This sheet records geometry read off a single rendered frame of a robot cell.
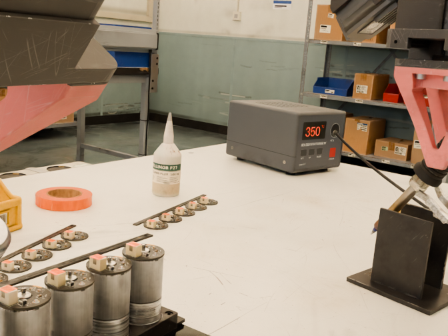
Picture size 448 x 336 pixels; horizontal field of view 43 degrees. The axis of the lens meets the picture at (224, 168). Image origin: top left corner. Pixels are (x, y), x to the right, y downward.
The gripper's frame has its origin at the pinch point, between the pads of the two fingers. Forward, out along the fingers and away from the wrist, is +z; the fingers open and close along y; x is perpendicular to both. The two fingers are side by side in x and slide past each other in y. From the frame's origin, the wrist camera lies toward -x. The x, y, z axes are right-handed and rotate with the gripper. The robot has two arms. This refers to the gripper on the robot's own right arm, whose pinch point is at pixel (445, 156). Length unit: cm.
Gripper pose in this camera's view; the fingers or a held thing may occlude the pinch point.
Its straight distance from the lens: 47.0
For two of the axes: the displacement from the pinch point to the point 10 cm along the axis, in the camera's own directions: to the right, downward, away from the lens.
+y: -7.3, 1.0, -6.7
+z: -0.6, 9.8, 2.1
